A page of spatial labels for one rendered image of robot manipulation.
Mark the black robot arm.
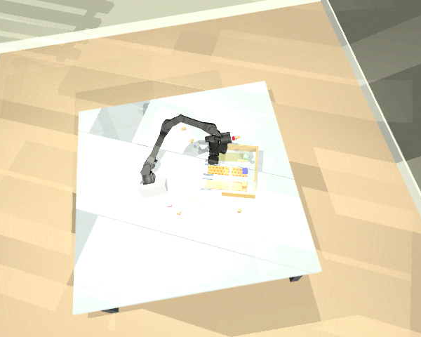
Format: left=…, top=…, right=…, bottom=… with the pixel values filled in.
left=140, top=114, right=232, bottom=185

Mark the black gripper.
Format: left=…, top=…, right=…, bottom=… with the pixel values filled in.
left=208, top=141, right=220, bottom=164

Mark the yellow polka-dot strip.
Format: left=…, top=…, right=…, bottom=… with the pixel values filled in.
left=208, top=165, right=225, bottom=175

